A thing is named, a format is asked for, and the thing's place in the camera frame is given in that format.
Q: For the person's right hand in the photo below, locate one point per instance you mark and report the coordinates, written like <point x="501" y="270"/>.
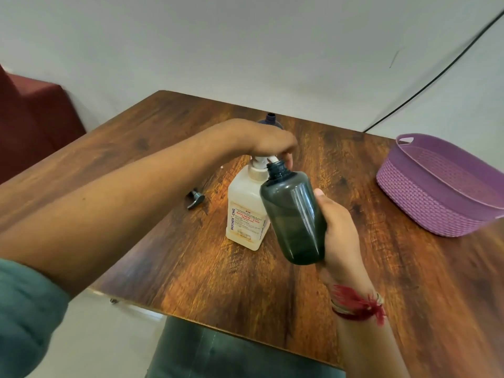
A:
<point x="338" y="236"/>

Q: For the person's left hand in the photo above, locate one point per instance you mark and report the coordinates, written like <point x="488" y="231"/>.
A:
<point x="260" y="139"/>

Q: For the person's right thumb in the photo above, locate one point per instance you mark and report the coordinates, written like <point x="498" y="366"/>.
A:
<point x="322" y="200"/>

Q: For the person's left fingers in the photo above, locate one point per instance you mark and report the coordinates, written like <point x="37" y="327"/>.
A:
<point x="286" y="155"/>

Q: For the dark translucent plastic bottle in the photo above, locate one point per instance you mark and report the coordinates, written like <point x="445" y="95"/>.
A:
<point x="293" y="216"/>

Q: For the white pump dispenser bottle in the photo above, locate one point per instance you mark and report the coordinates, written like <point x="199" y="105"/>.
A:
<point x="244" y="208"/>

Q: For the person's left forearm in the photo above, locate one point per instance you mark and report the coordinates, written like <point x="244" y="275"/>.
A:
<point x="118" y="204"/>

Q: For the person's right forearm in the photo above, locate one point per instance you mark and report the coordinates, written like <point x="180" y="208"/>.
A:
<point x="370" y="342"/>

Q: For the dark purple bottle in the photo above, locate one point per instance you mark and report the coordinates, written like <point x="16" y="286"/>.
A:
<point x="270" y="118"/>

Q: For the dark bottle cap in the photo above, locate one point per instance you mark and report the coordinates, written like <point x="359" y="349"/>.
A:
<point x="195" y="198"/>

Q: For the red thread wristband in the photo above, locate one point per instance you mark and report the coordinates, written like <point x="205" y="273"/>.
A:
<point x="356" y="305"/>

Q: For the purple woven plastic basket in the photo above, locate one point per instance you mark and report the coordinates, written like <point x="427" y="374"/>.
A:
<point x="441" y="184"/>

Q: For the person's grey trousers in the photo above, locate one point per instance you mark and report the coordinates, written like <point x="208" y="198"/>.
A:
<point x="236" y="352"/>

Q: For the dark red chair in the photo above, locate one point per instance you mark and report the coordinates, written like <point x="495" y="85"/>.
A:
<point x="35" y="121"/>

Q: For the teal sleeve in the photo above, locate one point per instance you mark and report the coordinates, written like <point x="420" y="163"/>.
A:
<point x="27" y="318"/>

